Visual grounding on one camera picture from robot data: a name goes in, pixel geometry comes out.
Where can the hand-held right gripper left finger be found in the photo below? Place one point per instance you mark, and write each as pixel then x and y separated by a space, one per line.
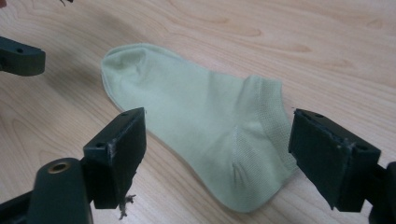
pixel 120 155

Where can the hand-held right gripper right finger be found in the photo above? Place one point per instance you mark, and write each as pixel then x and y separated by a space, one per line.
pixel 333 158

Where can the pale green ankle sock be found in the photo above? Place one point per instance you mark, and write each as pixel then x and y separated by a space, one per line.
pixel 199 124

